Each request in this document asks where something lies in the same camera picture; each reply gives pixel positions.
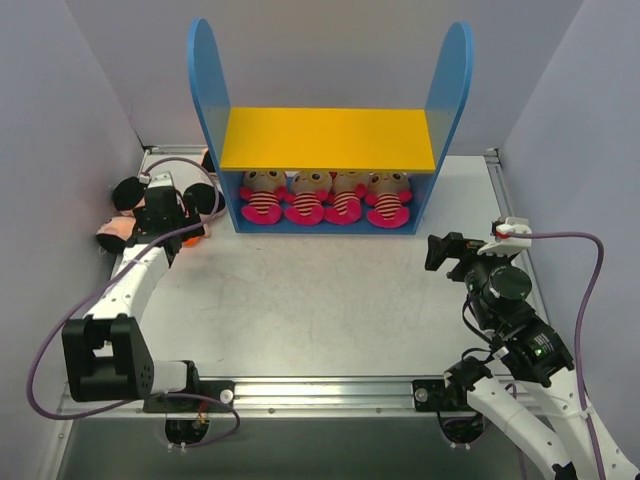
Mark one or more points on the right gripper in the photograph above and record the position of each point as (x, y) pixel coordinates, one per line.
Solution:
(451, 252)

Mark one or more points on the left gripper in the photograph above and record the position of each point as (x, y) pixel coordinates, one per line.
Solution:
(163, 220)

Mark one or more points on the black-haired doll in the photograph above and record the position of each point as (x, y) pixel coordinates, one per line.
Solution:
(128, 195)
(207, 162)
(113, 235)
(209, 202)

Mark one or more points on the white plush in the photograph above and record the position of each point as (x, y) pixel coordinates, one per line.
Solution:
(309, 190)
(263, 192)
(387, 196)

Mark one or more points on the pink plush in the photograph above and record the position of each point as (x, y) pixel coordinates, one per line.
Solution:
(345, 197)

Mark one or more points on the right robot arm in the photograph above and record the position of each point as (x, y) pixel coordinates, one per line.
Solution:
(568, 440)

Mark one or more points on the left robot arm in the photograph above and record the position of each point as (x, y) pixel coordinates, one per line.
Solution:
(106, 355)

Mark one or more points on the black-haired doll behind shelf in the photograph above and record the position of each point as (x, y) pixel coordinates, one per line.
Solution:
(207, 162)

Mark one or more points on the blue and yellow toy shelf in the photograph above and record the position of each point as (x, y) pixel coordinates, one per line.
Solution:
(410, 141)

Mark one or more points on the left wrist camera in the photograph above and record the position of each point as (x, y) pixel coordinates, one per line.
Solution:
(163, 179)

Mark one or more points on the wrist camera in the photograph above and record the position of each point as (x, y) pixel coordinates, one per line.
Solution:
(510, 238)
(163, 179)

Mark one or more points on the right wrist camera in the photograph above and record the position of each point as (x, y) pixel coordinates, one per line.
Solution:
(510, 238)

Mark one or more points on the aluminium back rail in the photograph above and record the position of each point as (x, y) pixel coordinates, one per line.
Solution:
(175, 150)

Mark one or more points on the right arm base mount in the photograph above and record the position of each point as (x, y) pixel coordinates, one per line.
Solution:
(432, 396)

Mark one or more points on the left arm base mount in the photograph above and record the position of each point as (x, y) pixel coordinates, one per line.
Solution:
(222, 391)

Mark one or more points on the aluminium front rail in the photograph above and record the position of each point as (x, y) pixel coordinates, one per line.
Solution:
(301, 397)

